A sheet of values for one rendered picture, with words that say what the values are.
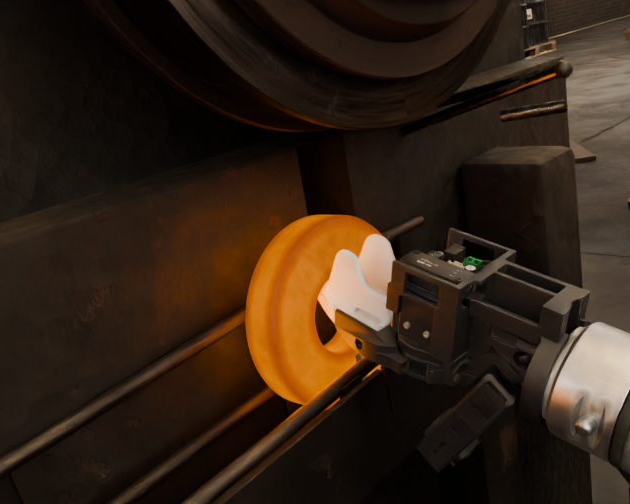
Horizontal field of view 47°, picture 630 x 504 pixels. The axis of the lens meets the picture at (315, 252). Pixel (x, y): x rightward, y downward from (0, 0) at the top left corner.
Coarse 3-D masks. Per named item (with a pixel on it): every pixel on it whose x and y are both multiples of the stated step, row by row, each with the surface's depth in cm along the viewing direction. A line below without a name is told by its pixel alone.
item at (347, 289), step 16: (336, 256) 53; (352, 256) 52; (336, 272) 53; (352, 272) 52; (336, 288) 54; (352, 288) 53; (368, 288) 52; (336, 304) 54; (352, 304) 53; (368, 304) 52; (384, 304) 51; (368, 320) 52; (384, 320) 51
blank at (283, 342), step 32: (320, 224) 55; (352, 224) 57; (288, 256) 53; (320, 256) 55; (256, 288) 53; (288, 288) 53; (320, 288) 55; (256, 320) 53; (288, 320) 53; (256, 352) 54; (288, 352) 53; (320, 352) 55; (352, 352) 58; (288, 384) 53; (320, 384) 56
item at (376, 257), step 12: (372, 240) 55; (384, 240) 54; (372, 252) 55; (384, 252) 54; (360, 264) 56; (372, 264) 56; (384, 264) 55; (372, 276) 56; (384, 276) 55; (384, 288) 55
